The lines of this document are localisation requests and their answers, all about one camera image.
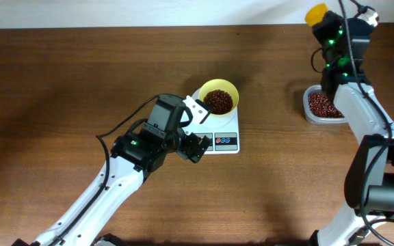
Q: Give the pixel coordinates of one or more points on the yellow measuring scoop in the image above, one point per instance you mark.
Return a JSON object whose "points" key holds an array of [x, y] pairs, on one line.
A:
{"points": [[316, 14]]}

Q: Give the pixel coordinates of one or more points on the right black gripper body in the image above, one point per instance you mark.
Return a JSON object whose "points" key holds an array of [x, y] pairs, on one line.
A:
{"points": [[325, 35]]}

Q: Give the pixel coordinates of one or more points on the red beans in container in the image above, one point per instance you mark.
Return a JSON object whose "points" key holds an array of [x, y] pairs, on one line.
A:
{"points": [[321, 107]]}

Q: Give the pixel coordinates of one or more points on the red beans in bowl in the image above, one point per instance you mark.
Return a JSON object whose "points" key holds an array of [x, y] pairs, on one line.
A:
{"points": [[219, 101]]}

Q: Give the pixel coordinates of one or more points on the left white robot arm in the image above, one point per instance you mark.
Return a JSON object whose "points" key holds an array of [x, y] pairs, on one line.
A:
{"points": [[133, 157]]}

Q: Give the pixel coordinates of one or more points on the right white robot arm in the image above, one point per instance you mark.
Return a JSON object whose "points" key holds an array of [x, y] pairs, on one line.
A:
{"points": [[369, 184]]}

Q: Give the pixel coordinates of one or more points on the white digital kitchen scale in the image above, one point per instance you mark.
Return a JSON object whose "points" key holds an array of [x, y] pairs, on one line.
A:
{"points": [[222, 130]]}

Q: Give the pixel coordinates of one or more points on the clear plastic container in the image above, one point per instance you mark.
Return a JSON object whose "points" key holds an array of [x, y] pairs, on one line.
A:
{"points": [[310, 117]]}

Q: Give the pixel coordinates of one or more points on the yellow plastic bowl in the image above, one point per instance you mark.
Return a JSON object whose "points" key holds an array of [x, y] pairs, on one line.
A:
{"points": [[220, 84]]}

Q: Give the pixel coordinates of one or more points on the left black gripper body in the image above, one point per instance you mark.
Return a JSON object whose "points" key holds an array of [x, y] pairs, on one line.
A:
{"points": [[186, 146]]}

